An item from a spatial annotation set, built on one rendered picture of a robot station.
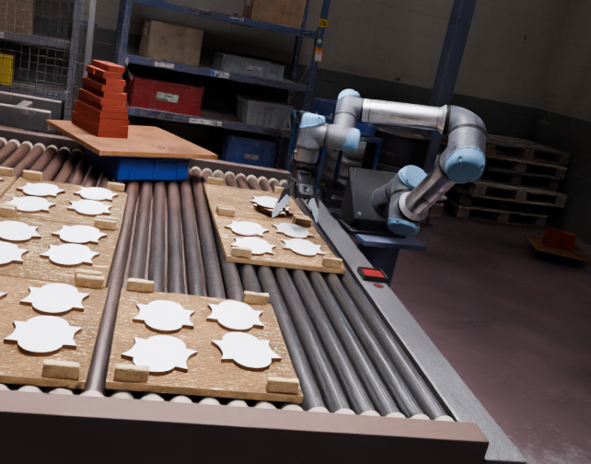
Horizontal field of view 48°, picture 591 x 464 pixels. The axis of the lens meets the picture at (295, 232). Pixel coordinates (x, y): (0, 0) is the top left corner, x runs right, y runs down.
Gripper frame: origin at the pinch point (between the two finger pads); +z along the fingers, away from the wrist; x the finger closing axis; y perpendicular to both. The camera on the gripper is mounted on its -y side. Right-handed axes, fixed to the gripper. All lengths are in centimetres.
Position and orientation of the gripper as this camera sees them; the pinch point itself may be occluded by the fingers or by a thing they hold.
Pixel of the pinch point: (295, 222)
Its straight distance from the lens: 220.3
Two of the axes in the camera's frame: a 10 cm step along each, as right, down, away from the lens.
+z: -1.9, 9.5, 2.6
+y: -2.2, -3.0, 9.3
